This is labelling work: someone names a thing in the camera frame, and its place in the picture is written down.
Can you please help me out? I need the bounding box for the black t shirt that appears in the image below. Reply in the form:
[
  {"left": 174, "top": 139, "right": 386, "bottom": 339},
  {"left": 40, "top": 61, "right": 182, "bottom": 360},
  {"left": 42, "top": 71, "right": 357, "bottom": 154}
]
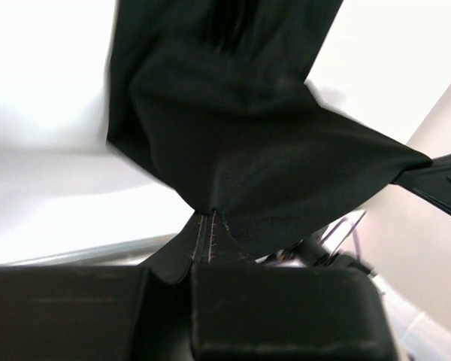
[{"left": 107, "top": 1, "right": 431, "bottom": 258}]

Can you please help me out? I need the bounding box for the aluminium rail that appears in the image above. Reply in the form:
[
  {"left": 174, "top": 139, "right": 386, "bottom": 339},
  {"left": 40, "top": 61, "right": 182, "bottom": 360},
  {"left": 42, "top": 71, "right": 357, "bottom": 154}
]
[{"left": 0, "top": 234, "right": 175, "bottom": 267}]

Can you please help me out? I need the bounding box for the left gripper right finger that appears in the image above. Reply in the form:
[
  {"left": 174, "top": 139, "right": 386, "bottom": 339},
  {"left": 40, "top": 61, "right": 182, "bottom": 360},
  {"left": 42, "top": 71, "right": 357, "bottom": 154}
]
[{"left": 201, "top": 211, "right": 256, "bottom": 265}]

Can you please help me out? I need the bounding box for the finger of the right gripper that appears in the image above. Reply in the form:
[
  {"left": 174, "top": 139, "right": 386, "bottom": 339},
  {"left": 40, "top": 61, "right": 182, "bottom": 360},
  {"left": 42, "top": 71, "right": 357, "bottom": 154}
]
[{"left": 393, "top": 154, "right": 451, "bottom": 216}]

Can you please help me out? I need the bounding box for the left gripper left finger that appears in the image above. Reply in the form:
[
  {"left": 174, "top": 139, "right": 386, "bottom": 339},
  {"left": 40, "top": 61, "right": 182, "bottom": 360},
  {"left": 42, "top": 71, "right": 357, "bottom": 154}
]
[{"left": 144, "top": 213, "right": 206, "bottom": 284}]

